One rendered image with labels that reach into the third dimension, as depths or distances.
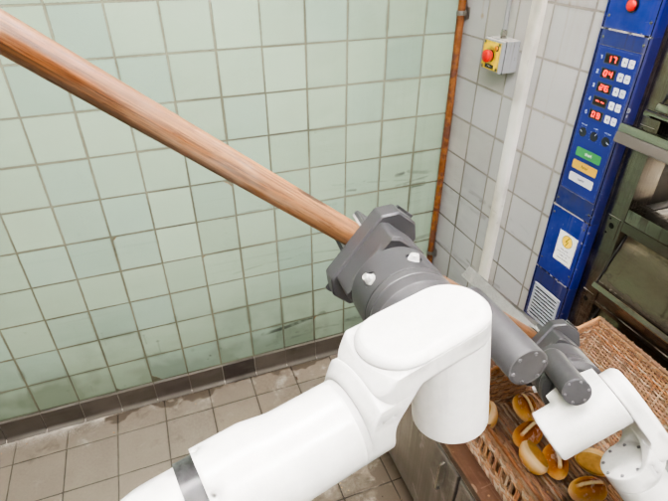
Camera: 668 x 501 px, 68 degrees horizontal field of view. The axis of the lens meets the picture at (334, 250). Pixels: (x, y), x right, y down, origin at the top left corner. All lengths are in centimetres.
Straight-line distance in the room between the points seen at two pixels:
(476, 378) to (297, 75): 156
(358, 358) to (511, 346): 13
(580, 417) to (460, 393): 32
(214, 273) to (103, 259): 42
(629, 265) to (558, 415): 95
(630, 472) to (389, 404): 46
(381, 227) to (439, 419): 21
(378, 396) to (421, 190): 194
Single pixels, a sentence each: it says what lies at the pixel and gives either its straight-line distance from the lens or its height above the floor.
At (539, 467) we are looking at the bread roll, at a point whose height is 64.
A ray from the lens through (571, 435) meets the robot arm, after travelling 71.
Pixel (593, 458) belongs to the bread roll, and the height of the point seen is 64.
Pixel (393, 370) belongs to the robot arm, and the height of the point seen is 157.
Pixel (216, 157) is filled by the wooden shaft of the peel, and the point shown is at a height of 164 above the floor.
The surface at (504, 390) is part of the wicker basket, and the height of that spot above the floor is 65.
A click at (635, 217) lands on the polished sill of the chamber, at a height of 117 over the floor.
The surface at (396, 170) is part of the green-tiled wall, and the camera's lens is 214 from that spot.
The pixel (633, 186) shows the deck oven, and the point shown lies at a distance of 154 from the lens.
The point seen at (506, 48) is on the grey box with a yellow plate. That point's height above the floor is 149.
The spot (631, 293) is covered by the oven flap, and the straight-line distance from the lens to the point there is 159.
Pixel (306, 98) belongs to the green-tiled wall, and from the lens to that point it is 188.
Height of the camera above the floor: 182
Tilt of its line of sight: 33 degrees down
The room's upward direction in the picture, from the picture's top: straight up
